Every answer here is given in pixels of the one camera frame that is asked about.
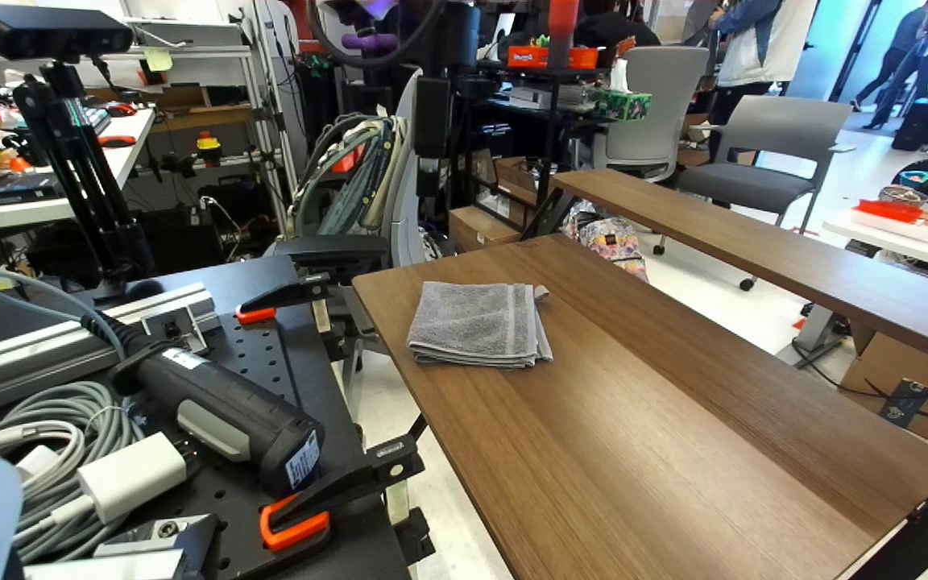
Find person in white shirt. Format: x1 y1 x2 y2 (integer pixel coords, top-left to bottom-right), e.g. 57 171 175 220
704 0 826 90

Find white cluttered work table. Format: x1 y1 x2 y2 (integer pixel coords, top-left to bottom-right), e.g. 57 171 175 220
0 102 157 237

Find light grey office chair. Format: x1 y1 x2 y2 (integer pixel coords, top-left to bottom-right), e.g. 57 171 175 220
604 43 717 180

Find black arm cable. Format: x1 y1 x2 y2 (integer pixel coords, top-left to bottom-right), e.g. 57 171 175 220
305 0 449 74

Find grey towel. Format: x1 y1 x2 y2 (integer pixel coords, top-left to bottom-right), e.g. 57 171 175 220
406 280 553 373

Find green tissue box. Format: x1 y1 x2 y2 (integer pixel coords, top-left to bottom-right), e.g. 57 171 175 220
586 88 657 126

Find black handheld enabling device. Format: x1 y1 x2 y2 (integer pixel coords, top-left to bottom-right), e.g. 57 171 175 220
112 344 329 499

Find grey chair with dark seat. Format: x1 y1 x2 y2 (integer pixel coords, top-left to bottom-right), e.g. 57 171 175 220
673 94 854 236

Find long wooden table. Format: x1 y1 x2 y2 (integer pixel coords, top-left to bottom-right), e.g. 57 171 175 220
551 164 928 373

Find black clamp with orange handle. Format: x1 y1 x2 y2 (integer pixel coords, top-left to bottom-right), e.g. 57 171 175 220
256 417 429 556

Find aluminium extrusion bar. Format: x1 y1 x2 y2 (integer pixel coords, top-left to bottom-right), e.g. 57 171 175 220
0 280 220 426

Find green grey cable bundle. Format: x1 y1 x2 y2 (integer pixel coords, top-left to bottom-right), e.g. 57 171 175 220
287 110 403 243

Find white power adapter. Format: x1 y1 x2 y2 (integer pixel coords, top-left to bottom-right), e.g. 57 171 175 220
73 430 190 529

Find grey metal bracket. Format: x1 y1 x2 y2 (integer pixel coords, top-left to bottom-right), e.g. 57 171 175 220
22 511 222 580

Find wooden drawer box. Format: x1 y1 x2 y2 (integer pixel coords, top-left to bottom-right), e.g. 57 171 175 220
445 204 528 257

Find orange crate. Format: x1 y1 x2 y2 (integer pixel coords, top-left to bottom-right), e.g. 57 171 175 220
503 43 604 78

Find black camera tripod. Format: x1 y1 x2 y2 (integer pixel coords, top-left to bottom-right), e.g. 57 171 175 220
11 58 157 287

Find black clamp with orange tip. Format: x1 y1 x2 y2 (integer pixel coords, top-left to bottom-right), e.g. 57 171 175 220
231 272 341 331

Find red pole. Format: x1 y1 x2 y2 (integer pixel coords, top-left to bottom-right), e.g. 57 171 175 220
546 0 583 53

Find teal cable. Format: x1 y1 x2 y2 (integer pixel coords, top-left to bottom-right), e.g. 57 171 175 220
0 267 130 364

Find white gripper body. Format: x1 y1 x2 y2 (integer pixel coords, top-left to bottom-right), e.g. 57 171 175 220
413 70 459 161

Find white table with colourful items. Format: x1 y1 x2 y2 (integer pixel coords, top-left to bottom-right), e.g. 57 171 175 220
822 189 928 282

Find purple cylinder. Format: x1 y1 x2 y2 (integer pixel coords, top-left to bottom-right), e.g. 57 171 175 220
339 30 403 58

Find cardboard box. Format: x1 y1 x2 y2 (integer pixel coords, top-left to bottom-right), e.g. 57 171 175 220
839 331 928 454

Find small black tag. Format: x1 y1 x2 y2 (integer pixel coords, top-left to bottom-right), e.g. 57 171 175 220
878 378 928 430

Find red flat toy piece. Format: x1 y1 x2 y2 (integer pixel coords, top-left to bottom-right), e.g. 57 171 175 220
854 195 928 224

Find black stereo camera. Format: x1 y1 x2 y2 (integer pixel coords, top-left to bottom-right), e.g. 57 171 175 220
0 0 135 63

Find black bag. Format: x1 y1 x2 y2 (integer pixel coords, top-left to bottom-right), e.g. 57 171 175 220
890 100 928 154

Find person in dark clothes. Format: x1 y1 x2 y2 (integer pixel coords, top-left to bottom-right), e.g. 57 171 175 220
851 0 928 135

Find person in black shirt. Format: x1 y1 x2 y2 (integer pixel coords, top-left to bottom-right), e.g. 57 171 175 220
575 0 664 53

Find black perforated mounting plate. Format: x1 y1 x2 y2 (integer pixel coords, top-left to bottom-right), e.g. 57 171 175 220
0 251 416 580

